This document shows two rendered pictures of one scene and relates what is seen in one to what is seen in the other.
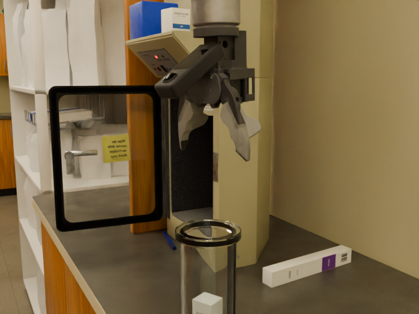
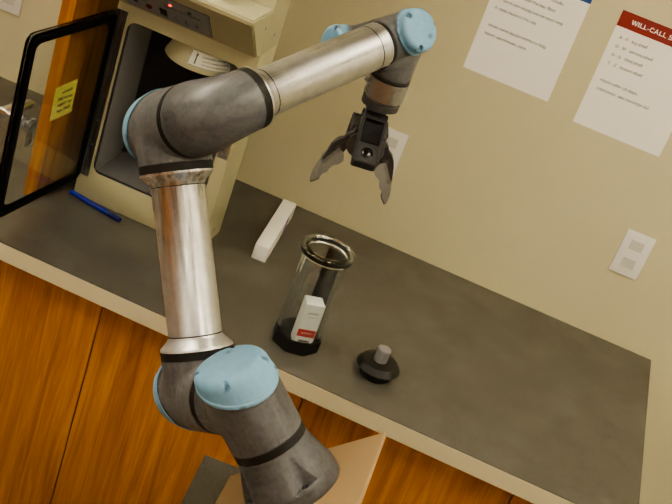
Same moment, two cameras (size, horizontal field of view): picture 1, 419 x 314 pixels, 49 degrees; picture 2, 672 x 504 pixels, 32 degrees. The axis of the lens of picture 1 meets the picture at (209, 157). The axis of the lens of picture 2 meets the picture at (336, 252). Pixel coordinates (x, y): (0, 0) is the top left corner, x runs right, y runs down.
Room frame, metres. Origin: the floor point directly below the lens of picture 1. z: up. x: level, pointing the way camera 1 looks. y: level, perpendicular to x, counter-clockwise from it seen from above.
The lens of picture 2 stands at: (-0.46, 1.62, 2.19)
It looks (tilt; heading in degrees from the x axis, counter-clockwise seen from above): 27 degrees down; 306
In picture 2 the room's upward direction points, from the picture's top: 20 degrees clockwise
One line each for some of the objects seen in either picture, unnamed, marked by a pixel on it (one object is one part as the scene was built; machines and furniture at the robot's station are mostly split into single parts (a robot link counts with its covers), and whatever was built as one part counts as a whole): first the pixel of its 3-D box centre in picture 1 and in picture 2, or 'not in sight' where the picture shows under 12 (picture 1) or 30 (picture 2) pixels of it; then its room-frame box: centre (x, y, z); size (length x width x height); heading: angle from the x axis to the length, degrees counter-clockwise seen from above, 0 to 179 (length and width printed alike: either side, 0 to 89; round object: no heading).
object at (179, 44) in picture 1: (168, 57); (184, 8); (1.19, 0.10, 1.46); 0.32 x 0.11 x 0.10; 28
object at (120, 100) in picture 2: (229, 157); (186, 105); (1.27, -0.06, 1.19); 0.26 x 0.24 x 0.35; 28
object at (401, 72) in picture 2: not in sight; (398, 50); (0.74, 0.00, 1.58); 0.09 x 0.08 x 0.11; 77
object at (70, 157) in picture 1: (70, 163); (28, 132); (1.23, 0.38, 1.18); 0.02 x 0.02 x 0.06; 22
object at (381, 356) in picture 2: not in sight; (379, 361); (0.58, -0.09, 0.97); 0.09 x 0.09 x 0.07
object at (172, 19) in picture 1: (175, 22); not in sight; (1.14, 0.08, 1.54); 0.05 x 0.05 x 0.06; 36
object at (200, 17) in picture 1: (214, 15); (384, 88); (0.74, -0.01, 1.51); 0.08 x 0.08 x 0.05
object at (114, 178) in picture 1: (109, 157); (55, 112); (1.28, 0.28, 1.19); 0.30 x 0.01 x 0.40; 112
